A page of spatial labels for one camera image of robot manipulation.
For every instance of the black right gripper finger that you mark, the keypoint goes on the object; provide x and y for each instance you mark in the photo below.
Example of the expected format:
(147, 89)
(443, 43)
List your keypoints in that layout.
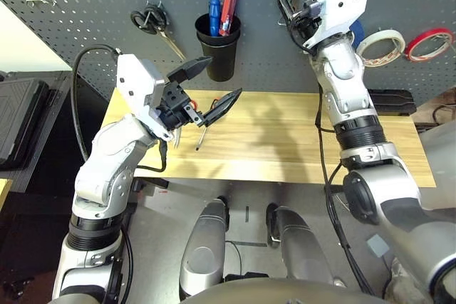
(285, 1)

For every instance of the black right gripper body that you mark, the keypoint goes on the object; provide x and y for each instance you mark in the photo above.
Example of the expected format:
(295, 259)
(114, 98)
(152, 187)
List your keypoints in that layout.
(306, 21)

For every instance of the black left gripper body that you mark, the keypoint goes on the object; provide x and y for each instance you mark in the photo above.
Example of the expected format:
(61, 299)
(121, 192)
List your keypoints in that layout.
(174, 104)

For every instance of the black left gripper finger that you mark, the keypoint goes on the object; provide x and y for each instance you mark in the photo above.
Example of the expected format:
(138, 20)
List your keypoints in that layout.
(222, 106)
(190, 68)

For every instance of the orange black screwdriver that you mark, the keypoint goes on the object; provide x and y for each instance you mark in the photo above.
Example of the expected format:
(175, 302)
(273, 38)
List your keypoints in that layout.
(201, 138)

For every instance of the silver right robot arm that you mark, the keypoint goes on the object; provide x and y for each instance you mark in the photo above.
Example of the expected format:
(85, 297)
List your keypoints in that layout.
(349, 87)

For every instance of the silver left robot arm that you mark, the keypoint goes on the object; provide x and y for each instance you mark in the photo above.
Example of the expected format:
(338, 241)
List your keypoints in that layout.
(107, 161)

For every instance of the grey metal pegboard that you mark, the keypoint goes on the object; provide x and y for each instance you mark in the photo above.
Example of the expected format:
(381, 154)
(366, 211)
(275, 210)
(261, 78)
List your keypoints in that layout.
(107, 15)

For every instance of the black plastic cup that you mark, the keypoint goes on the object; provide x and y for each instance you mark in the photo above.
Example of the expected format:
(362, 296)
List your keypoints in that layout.
(222, 58)

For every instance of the blue tape roll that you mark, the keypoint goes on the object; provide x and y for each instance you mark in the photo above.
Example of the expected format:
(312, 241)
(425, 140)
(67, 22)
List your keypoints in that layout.
(358, 31)

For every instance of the white tape roll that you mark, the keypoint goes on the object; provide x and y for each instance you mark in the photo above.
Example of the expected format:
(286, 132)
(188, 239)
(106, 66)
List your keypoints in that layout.
(384, 33)

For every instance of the red tape roll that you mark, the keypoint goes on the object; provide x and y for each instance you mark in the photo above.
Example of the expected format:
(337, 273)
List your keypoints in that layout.
(409, 50)

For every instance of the black plastic tool case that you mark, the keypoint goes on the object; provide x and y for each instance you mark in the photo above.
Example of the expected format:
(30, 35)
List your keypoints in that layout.
(395, 101)

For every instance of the black side rack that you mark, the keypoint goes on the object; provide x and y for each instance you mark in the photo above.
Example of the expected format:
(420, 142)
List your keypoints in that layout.
(46, 183)

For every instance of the silver left robot leg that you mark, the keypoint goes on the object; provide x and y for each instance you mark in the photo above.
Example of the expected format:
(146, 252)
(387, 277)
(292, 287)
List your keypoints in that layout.
(203, 257)

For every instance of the silver robot leg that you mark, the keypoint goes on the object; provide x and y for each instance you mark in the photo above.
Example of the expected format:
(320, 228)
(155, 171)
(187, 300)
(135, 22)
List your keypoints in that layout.
(203, 257)
(303, 247)

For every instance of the black ribbed equipment case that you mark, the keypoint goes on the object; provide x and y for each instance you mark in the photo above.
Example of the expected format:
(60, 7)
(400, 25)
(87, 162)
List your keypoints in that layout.
(18, 115)

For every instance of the silver right robot leg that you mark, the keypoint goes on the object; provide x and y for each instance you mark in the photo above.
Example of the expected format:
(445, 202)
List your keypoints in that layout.
(303, 247)

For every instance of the grey robot torso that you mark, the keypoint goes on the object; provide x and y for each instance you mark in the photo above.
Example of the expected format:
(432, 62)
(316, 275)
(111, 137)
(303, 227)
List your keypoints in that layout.
(249, 291)

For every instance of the yellow wooden board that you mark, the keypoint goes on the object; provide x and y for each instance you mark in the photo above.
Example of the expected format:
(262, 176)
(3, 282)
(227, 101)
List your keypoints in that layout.
(3, 192)

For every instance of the large grey machine housing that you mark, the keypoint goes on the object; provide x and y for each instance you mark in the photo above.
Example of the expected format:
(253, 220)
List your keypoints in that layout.
(441, 161)

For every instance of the small grey floor box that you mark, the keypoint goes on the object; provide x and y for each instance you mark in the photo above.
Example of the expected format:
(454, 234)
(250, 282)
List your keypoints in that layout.
(377, 245)

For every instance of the person's light shoe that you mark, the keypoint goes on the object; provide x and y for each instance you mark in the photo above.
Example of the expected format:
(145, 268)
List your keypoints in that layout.
(402, 286)

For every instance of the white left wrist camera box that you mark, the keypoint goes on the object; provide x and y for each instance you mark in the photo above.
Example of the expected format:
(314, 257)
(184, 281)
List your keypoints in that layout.
(137, 83)

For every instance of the black table bracket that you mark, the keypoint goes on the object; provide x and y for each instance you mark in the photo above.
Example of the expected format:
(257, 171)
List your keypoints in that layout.
(153, 183)

